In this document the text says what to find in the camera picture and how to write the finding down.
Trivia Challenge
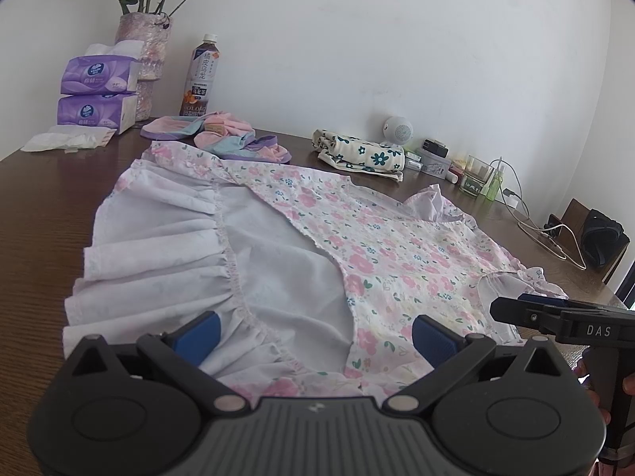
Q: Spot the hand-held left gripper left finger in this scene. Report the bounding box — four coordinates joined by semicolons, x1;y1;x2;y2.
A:
67;311;250;416

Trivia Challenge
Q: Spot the folded cream teal-flower cloth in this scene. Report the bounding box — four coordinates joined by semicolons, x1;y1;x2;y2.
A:
312;129;406;182

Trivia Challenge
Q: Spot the black phone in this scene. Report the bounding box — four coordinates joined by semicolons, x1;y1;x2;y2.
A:
546;213;571;245

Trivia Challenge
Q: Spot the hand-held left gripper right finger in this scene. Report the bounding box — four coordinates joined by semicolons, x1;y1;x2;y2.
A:
386;315;569;415

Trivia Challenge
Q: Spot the green spray bottle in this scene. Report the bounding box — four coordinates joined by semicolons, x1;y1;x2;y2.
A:
485;157;504;202

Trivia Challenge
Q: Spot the black door frame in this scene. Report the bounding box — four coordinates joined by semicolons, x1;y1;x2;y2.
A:
618;258;635;311

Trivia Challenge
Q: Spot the white charging cable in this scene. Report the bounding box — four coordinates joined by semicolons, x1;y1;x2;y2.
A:
496;156;589;269

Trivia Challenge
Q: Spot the person's right hand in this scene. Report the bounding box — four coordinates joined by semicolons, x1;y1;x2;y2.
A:
574;357;635;427

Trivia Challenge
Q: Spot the wooden chair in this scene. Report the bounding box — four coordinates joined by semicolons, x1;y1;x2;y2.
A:
558;198;631;283

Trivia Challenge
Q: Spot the small white round fan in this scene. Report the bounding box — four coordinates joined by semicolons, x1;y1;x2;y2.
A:
382;115;414;147

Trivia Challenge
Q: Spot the loose white tissue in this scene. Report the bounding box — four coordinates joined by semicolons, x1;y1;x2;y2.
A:
21;125;118;153

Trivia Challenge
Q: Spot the tea drink bottle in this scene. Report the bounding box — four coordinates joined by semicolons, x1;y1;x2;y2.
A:
179;34;221;117

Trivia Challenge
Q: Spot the white power strip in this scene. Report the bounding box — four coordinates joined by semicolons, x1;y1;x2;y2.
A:
502;187;531;216

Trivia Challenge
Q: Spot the black bag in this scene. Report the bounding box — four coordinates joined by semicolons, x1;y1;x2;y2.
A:
580;208;626;269

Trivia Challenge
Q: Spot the purple tissue pack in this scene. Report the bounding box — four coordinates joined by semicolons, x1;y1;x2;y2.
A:
60;40;144;96
57;93;137;134

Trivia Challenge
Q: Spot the pink floral dress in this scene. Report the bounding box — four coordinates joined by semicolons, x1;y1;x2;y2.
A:
62;140;571;410

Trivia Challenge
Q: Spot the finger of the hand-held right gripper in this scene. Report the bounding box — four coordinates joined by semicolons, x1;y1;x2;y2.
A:
489;297;564;340
517;293;571;305

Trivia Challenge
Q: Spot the pastel pink purple garment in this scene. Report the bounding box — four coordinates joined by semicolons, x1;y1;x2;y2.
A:
140;113;219;140
193;111;293;164

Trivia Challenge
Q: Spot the clear drinking glass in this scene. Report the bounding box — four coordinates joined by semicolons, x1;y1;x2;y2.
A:
464;155;496;196

